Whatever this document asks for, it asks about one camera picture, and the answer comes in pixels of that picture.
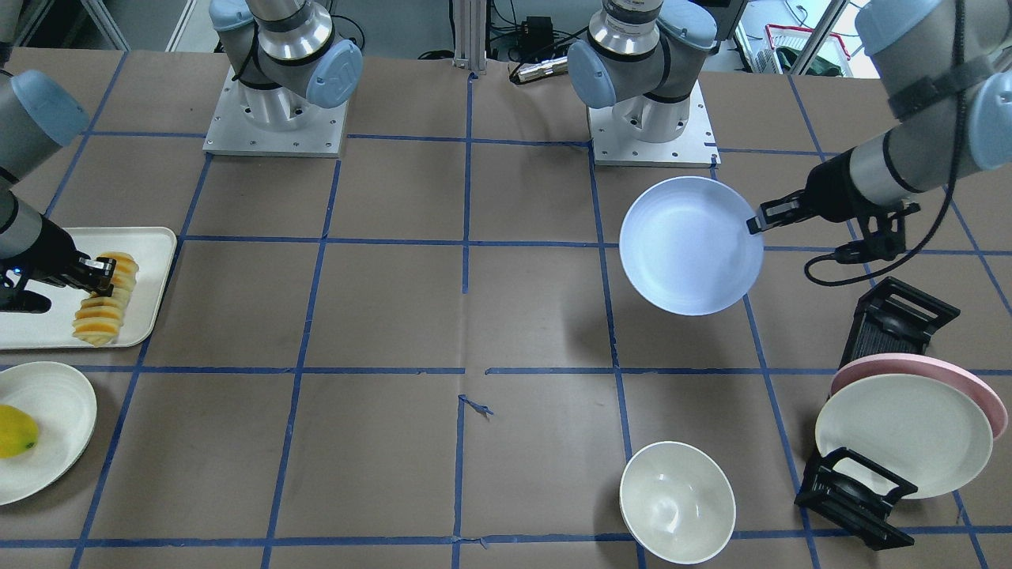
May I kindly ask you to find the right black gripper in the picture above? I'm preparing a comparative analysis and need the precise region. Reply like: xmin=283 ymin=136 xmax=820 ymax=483
xmin=23 ymin=213 xmax=116 ymax=296

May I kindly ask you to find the yellow lemon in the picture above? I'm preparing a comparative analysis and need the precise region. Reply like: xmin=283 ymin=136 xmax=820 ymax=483
xmin=1 ymin=404 xmax=40 ymax=460

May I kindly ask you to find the white rectangular tray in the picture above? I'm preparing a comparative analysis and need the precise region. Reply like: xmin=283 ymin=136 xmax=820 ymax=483
xmin=1 ymin=227 xmax=176 ymax=352

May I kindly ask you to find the aluminium frame post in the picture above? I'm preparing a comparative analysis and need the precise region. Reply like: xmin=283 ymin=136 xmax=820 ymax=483
xmin=451 ymin=0 xmax=489 ymax=77

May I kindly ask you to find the cream bowl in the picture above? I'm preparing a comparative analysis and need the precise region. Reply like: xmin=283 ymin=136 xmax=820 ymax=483
xmin=618 ymin=442 xmax=737 ymax=565

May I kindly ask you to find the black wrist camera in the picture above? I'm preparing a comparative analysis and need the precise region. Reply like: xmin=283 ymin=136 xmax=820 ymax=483
xmin=830 ymin=200 xmax=921 ymax=264

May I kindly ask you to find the cream plate in rack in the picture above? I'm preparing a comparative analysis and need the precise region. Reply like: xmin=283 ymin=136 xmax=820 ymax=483
xmin=814 ymin=374 xmax=993 ymax=499

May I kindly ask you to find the black plate rack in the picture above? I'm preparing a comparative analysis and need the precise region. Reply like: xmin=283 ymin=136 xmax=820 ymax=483
xmin=795 ymin=277 xmax=961 ymax=551

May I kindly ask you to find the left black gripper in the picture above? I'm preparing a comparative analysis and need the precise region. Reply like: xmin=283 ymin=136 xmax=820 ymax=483
xmin=746 ymin=154 xmax=882 ymax=235

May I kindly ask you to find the white plate under lemon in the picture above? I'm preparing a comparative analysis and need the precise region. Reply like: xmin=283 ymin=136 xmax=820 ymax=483
xmin=1 ymin=361 xmax=97 ymax=506

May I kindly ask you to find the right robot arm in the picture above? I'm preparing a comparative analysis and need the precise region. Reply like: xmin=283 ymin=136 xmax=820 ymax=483
xmin=2 ymin=1 xmax=364 ymax=311

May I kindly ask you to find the blue plate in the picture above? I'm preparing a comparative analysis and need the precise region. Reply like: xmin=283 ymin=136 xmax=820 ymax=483
xmin=618 ymin=176 xmax=764 ymax=316

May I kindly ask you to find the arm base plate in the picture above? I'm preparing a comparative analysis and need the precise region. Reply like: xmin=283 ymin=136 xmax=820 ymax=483
xmin=587 ymin=83 xmax=722 ymax=168
xmin=202 ymin=69 xmax=349 ymax=159

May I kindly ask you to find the pink plate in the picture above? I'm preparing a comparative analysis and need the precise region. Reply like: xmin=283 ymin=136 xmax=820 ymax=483
xmin=830 ymin=352 xmax=1010 ymax=439

